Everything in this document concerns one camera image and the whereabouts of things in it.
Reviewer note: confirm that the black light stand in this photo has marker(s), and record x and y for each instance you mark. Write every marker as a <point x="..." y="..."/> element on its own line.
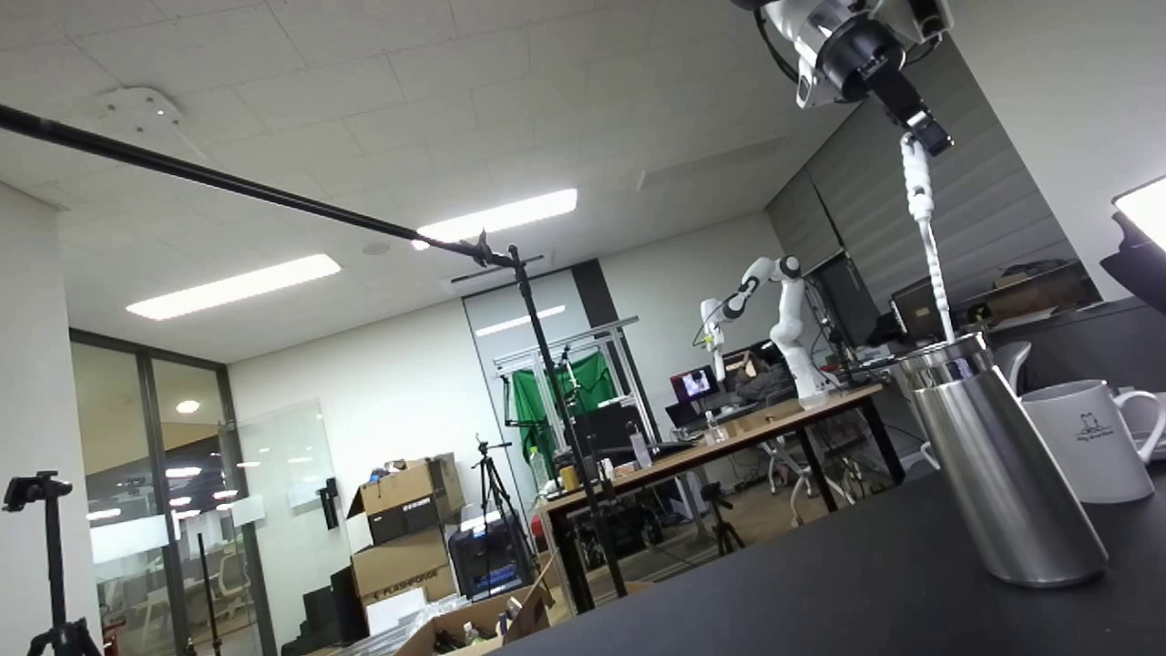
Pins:
<point x="492" y="486"/>

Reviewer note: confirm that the wooden desk with black legs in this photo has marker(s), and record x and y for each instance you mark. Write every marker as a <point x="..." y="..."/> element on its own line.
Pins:
<point x="729" y="435"/>

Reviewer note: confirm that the green backdrop cloth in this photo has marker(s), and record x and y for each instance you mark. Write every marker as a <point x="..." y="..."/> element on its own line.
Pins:
<point x="588" y="380"/>

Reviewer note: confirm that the open cardboard box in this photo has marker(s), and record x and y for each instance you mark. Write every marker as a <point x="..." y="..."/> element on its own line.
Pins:
<point x="487" y="622"/>

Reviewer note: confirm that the black vertical stand pole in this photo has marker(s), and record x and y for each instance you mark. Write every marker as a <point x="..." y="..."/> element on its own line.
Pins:
<point x="556" y="375"/>

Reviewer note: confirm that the tall black camera tripod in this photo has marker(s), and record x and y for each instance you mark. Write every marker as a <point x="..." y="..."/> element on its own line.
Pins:
<point x="53" y="548"/>

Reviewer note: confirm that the black desk monitor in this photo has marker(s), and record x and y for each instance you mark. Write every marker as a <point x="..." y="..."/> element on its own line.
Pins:
<point x="605" y="432"/>

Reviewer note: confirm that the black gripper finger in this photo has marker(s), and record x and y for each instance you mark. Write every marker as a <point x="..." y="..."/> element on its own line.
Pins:
<point x="903" y="102"/>
<point x="935" y="137"/>

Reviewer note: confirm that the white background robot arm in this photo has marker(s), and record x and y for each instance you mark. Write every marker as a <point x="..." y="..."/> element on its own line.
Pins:
<point x="795" y="328"/>

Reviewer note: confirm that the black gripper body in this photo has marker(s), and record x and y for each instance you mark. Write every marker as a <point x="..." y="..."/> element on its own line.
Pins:
<point x="856" y="55"/>

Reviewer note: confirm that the small lit monitor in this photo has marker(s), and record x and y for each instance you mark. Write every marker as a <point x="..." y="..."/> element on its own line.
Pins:
<point x="693" y="385"/>

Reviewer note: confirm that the black studio lamp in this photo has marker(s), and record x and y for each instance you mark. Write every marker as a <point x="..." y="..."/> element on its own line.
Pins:
<point x="1134" y="274"/>

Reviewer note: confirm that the white ceramic mug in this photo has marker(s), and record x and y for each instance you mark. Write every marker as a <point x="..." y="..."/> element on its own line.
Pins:
<point x="1088" y="442"/>

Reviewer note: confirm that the rectangular ceiling light panel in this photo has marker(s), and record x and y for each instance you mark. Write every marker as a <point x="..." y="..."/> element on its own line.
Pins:
<point x="229" y="288"/>
<point x="497" y="216"/>

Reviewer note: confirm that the black overhead boom pole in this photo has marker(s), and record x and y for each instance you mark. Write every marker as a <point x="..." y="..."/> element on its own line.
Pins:
<point x="242" y="183"/>

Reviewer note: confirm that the grey roller blind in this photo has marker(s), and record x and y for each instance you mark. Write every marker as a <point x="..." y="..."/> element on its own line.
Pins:
<point x="970" y="206"/>
<point x="804" y="223"/>

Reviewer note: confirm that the stacked cardboard boxes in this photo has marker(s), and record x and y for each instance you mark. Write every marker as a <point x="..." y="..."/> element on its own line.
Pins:
<point x="403" y="494"/>

